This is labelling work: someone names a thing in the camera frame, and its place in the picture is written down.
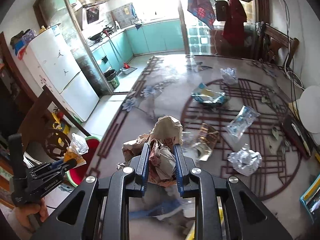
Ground brown foil wrapper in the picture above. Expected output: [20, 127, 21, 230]
[194, 123, 220, 161]

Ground brown newspaper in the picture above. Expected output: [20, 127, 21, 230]
[117, 116, 183, 187]

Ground white printed paper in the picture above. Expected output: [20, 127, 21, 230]
[227, 144, 263, 177]

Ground orange white snack wrapper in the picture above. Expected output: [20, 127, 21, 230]
[63, 133, 89, 167]

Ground blue yellow snack bag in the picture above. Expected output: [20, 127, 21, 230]
[191, 83, 230, 108]

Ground clear plastic snack wrapper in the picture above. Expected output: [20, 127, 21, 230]
[226, 105, 260, 141]

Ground red green trash basin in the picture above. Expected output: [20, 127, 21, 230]
[67, 136, 100, 187]

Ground teal kitchen cabinets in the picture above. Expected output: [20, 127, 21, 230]
[89, 20, 184, 73]

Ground person's left hand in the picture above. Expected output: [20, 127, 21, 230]
[14, 199, 49, 231]

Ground dark wooden chair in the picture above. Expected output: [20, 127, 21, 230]
[18, 85, 90, 160]

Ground yellow toy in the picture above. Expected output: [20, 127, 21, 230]
[52, 109, 70, 135]

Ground red broom with dustpan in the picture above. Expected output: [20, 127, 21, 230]
[102, 32, 133, 72]

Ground black tablet device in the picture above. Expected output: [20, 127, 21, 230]
[281, 114, 315, 159]

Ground white refrigerator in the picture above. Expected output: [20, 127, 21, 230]
[22, 24, 99, 122]

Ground blue yellow toy box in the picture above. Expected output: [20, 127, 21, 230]
[300, 175, 320, 224]

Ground black wok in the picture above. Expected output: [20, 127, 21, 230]
[88, 31, 103, 42]

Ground white round fan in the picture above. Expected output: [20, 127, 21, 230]
[298, 86, 320, 134]

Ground red hanging garment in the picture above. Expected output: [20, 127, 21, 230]
[222, 0, 247, 46]

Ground far wooden chair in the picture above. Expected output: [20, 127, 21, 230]
[254, 22, 299, 68]

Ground range hood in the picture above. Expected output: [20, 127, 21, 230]
[74, 1, 106, 30]

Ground plaid hanging cloth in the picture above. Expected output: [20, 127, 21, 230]
[187, 0, 216, 30]

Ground black hanging bag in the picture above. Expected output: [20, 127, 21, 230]
[214, 0, 229, 22]

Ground black power cable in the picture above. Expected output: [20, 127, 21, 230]
[276, 0, 306, 106]

